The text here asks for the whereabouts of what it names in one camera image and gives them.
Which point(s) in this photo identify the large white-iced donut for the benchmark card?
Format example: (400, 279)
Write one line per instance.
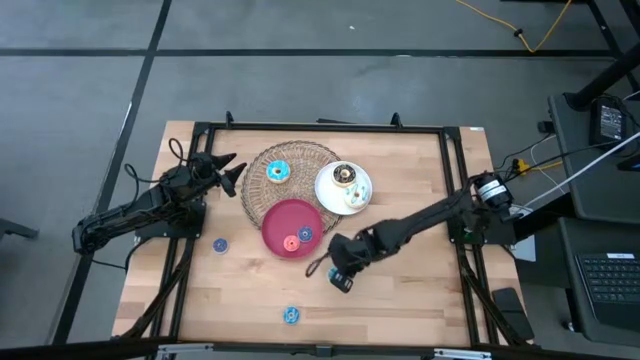
(357, 196)

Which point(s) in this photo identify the small dark-blue-iced donut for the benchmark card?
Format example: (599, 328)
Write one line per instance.
(305, 234)

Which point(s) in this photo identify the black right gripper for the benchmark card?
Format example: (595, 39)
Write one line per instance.
(350, 252)

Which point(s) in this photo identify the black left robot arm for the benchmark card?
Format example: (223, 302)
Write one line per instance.
(125, 212)

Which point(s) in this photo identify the large blue-iced donut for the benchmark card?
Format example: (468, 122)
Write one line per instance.
(278, 172)

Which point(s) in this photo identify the small purple-iced donut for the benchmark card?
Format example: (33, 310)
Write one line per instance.
(220, 245)

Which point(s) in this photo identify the black laptop keyboard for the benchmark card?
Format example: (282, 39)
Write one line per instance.
(612, 285)

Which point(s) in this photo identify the black side desk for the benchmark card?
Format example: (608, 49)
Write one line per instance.
(600, 190)

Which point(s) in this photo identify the round white plate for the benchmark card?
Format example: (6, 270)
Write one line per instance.
(327, 197)

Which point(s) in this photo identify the round red plate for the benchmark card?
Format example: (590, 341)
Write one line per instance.
(280, 220)

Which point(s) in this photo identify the yellow power plug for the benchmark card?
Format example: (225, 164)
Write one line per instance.
(521, 166)

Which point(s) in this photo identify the black power adapter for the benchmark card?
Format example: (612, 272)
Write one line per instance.
(610, 122)

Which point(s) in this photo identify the round woven wicker placemat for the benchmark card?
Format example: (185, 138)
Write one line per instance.
(300, 165)

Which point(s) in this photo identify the dark chair base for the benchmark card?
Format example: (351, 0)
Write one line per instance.
(15, 229)

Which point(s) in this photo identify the black flat pad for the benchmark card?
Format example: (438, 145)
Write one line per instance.
(512, 312)

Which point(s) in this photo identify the large chocolate-iced donut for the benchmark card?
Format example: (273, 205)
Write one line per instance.
(344, 175)

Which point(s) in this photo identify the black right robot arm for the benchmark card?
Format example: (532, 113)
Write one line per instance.
(425, 220)

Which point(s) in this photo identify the small pink-iced donut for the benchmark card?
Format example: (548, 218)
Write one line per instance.
(291, 243)

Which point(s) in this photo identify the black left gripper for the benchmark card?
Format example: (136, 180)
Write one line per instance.
(206, 170)

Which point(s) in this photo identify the black aluminium table frame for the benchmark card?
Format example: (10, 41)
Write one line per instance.
(325, 127)

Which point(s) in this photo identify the black desk leg beam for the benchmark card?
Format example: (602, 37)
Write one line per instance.
(607, 75)

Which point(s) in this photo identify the silver aluminium bracket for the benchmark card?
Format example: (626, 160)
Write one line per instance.
(462, 354)
(182, 351)

